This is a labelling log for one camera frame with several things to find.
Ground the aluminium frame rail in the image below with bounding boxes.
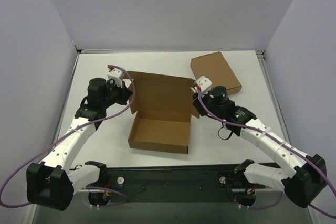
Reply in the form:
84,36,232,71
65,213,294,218
256,50,314,192

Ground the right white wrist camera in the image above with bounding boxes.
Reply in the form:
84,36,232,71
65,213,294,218
192,76,212,97

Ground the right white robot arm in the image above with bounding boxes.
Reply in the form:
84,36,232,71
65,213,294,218
193,84,327,208

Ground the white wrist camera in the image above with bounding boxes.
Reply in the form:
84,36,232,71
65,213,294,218
107,65,124,88
192,76,212,97

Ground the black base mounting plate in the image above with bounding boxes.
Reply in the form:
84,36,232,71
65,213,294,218
76,165,266,205

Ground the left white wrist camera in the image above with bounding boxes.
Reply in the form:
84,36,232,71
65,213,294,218
107,65,124,88

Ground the cardboard box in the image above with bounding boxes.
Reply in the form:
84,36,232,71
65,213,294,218
128,71,199,154
190,51,242,95

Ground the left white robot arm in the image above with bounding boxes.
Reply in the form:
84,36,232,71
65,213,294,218
26,77,132,211

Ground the folded closed cardboard box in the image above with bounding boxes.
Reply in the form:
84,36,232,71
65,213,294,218
190,51,242,95

